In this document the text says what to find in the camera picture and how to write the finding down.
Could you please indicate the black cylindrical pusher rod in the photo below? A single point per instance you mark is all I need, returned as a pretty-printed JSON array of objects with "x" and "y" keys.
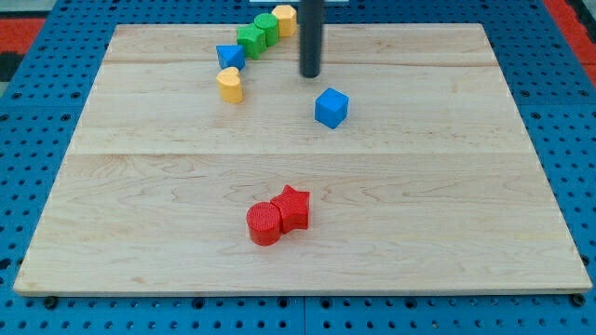
[{"x": 311, "y": 16}]

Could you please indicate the yellow hexagon block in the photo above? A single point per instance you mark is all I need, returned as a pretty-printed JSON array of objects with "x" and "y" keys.
[{"x": 287, "y": 20}]

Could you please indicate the green star block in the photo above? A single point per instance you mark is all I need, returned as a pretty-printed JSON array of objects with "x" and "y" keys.
[{"x": 252, "y": 39}]

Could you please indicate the red cylinder block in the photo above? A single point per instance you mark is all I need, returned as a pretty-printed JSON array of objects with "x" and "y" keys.
[{"x": 264, "y": 220}]

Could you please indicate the blue triangle block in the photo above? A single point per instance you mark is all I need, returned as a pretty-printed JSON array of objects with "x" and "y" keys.
[{"x": 231, "y": 56}]

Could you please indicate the yellow heart block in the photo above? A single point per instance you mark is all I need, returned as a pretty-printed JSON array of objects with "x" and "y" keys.
[{"x": 229, "y": 84}]

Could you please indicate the blue cube block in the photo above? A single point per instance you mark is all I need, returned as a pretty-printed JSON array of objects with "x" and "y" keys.
[{"x": 331, "y": 108}]

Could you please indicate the red star block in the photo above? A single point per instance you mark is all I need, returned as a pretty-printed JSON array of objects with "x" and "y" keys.
[{"x": 294, "y": 209}]

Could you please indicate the light wooden board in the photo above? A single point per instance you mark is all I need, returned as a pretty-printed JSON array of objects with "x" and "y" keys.
[{"x": 430, "y": 186}]

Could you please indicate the green cylinder block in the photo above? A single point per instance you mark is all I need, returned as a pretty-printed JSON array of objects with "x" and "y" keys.
[{"x": 269, "y": 24}]

